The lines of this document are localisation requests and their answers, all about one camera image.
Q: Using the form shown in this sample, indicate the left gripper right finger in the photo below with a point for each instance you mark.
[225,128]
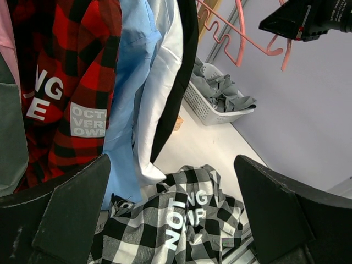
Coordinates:
[292,222]

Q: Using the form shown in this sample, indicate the light blue shirt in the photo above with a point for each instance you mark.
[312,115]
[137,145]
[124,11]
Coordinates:
[137,45]

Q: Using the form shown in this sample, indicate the pink shirt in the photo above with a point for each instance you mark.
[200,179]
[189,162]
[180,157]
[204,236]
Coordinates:
[8,49]

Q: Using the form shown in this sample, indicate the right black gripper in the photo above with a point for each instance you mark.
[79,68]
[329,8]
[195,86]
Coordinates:
[308,20]

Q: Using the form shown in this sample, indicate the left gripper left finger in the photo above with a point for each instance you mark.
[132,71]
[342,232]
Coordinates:
[54,222]

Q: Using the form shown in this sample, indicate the white plastic basket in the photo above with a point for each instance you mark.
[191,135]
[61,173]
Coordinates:
[203,109]

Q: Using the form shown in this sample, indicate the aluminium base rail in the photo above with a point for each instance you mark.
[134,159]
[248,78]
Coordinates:
[244,254]

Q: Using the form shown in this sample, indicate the red black plaid shirt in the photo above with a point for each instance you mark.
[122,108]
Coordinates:
[67,57]

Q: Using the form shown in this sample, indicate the black white plaid shirt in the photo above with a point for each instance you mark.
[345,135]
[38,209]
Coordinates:
[188,220]

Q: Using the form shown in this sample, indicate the pink hanger of plaid shirt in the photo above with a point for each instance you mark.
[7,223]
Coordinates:
[280,51]

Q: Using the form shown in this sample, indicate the wooden clothes rack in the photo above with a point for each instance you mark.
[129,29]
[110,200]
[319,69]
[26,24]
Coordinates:
[198,41]

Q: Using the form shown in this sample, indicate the grey shirt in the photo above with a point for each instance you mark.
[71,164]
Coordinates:
[220,91]

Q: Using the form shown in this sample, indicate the pink hanger of grey shirt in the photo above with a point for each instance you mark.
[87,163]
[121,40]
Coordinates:
[221,29]

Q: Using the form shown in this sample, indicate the dark grey garment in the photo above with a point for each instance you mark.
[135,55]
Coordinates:
[14,151]

